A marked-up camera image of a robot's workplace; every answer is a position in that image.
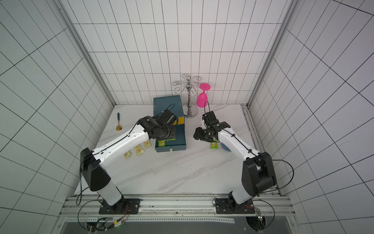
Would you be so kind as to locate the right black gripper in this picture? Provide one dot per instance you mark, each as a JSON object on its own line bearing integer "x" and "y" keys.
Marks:
{"x": 203, "y": 134}

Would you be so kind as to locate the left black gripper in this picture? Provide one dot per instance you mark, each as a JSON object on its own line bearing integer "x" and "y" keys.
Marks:
{"x": 172, "y": 136}

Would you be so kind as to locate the green cookie packet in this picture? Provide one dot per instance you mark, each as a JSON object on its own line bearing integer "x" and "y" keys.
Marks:
{"x": 161, "y": 143}
{"x": 214, "y": 145}

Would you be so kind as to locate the yellow top drawer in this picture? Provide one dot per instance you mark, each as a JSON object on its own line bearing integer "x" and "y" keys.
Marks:
{"x": 179, "y": 120}

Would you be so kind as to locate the teal drawer cabinet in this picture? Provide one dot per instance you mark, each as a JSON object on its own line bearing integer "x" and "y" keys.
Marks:
{"x": 173, "y": 103}

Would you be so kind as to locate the yellow cookie packet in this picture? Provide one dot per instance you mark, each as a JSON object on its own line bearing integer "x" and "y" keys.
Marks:
{"x": 147, "y": 144}
{"x": 127, "y": 154}
{"x": 139, "y": 150}

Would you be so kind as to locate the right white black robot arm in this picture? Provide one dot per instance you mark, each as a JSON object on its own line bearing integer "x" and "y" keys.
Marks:
{"x": 258, "y": 174}

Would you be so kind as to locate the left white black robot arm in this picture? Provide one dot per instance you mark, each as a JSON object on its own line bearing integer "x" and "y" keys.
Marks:
{"x": 93, "y": 163}

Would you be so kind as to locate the blue ceramic bowl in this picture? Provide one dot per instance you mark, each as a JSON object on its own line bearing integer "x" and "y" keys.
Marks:
{"x": 225, "y": 147}

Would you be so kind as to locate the chrome glass holder stand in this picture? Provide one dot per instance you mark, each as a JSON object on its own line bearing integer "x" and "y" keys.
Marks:
{"x": 187, "y": 84}

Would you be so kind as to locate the pink plastic wine glass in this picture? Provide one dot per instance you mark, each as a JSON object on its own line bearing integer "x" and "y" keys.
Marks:
{"x": 202, "y": 99}

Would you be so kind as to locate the gold spoon teal handle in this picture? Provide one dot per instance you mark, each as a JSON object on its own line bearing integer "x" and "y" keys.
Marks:
{"x": 119, "y": 126}

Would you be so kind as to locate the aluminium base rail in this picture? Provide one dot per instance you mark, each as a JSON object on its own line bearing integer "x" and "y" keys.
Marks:
{"x": 208, "y": 208}

